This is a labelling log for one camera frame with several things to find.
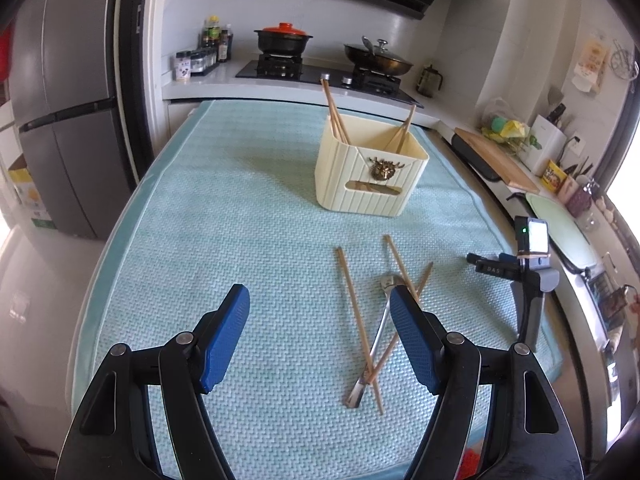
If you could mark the red clothing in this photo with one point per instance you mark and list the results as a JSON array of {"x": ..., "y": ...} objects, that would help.
[{"x": 469, "y": 465}]

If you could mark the spice jar rack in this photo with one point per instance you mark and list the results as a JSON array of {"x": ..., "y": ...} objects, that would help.
[{"x": 203, "y": 61}]

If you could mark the white spice jar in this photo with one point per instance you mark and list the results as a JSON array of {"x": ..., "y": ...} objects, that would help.
[{"x": 182, "y": 66}]

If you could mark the yellow green fruit bag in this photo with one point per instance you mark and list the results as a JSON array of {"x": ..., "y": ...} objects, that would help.
[{"x": 500, "y": 125}]

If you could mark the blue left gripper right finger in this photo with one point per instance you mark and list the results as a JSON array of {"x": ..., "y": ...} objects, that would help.
[{"x": 422, "y": 345}]

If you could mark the green round tray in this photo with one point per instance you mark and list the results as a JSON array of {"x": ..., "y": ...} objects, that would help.
[{"x": 568, "y": 240}]

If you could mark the black pot red lid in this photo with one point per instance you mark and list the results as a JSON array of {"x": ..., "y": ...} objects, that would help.
[{"x": 283, "y": 39}]

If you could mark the white knife block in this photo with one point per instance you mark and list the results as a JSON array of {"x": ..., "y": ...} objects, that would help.
[{"x": 544, "y": 144}]

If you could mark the black gas stove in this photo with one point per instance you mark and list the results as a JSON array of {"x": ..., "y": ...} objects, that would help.
[{"x": 358, "y": 79}]

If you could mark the wall calendar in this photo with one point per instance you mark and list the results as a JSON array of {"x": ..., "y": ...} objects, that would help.
[{"x": 590, "y": 66}]

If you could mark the yellow cup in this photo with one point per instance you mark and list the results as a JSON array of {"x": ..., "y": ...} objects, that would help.
[{"x": 553, "y": 177}]

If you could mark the dark glass kettle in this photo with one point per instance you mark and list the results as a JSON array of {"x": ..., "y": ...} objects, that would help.
[{"x": 430, "y": 82}]

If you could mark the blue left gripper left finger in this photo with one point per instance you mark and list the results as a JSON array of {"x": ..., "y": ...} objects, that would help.
[{"x": 221, "y": 336}]

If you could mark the cardboard box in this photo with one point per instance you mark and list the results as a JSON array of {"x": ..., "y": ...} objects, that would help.
[{"x": 28, "y": 194}]

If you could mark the sauce bottles group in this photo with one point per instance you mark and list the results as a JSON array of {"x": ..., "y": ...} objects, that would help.
[{"x": 218, "y": 37}]

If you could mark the wok with glass lid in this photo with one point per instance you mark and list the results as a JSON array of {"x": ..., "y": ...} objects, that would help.
[{"x": 376, "y": 58}]

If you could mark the wooden cutting board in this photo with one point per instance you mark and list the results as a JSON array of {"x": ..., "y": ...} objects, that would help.
[{"x": 498, "y": 161}]

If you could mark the grey refrigerator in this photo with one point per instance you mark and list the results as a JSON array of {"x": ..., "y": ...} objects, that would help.
[{"x": 76, "y": 87}]

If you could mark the light blue table mat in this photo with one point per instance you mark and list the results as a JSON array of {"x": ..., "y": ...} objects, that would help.
[{"x": 231, "y": 201}]

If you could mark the cream utensil holder box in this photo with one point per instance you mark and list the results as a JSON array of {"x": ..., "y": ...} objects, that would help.
[{"x": 361, "y": 158}]

